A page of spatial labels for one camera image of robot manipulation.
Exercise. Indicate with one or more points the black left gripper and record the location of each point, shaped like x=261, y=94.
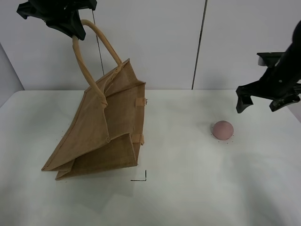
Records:
x=65, y=12

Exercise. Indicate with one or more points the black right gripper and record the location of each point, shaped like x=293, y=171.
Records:
x=279, y=83

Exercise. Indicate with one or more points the brown linen tote bag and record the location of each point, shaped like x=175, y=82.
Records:
x=106, y=132

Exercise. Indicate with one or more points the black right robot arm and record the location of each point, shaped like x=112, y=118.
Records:
x=295, y=35

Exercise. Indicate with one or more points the pink peach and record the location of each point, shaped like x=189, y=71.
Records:
x=222, y=130

